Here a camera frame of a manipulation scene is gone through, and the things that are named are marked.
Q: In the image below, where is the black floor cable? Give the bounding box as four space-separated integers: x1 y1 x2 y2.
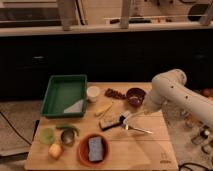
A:
178 162 210 171

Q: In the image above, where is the grey cloth in tray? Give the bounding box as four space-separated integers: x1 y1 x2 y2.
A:
64 100 83 113

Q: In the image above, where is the green pepper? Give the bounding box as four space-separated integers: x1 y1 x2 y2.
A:
55 124 79 136

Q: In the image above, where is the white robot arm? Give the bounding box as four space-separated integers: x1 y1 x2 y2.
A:
143 69 213 130

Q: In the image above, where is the green plastic cup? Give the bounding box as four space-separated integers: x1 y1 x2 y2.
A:
39 128 55 145

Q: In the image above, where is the wooden block eraser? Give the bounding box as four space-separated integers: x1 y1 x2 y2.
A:
99 115 121 131

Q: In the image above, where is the white cup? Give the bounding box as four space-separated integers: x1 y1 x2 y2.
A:
87 86 100 102

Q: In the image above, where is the green plastic tray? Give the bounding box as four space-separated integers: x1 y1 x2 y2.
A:
41 75 87 118

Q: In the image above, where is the orange bowl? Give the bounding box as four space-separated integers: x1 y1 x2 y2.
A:
77 133 110 168

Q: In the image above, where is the purple bowl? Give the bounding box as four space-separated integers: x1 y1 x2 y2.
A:
126 88 146 107

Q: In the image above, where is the small metal cup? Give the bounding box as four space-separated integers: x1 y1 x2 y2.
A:
61 129 75 146

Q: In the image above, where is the blue grey sponge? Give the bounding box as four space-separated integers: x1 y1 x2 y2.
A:
88 136 103 162

